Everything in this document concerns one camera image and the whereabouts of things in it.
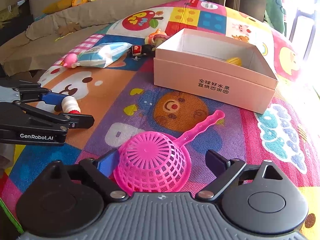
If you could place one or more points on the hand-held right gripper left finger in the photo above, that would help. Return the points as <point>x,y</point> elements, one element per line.
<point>109,163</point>

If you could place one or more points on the black glass cabinet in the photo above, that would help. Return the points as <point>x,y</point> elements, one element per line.
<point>15,13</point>

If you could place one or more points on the colourful printed play mat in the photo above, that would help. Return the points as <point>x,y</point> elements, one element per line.
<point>120,90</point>

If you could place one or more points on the beige covered sofa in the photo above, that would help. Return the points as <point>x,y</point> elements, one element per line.
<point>100,15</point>

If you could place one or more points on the pink round toy figure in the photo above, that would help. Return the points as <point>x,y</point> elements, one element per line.
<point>70,59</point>

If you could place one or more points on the brown plush toy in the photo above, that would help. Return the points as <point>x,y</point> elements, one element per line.
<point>68,29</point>

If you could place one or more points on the pink plastic strainer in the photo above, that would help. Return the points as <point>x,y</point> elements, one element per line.
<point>150,160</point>

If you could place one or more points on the pink toy camera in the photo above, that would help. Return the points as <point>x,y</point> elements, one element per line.
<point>155,40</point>

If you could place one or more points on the blue white tissue pack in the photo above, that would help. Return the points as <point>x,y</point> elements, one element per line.
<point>105,53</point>

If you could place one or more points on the green blanket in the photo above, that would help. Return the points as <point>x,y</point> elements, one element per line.
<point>275,5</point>

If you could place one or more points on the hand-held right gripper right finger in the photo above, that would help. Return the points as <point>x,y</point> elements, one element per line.
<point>214,162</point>

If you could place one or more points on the yellow ribbed toy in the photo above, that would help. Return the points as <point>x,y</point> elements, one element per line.
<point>234,61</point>

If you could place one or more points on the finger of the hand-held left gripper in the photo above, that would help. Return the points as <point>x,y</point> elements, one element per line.
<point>80,122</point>
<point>51,98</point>

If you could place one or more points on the yellow cushion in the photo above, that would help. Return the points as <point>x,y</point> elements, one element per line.
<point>58,6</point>

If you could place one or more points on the black red toy car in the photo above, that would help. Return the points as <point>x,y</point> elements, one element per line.
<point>141,50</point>

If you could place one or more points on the white red toy bottle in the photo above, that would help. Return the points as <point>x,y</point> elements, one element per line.
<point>72,105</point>

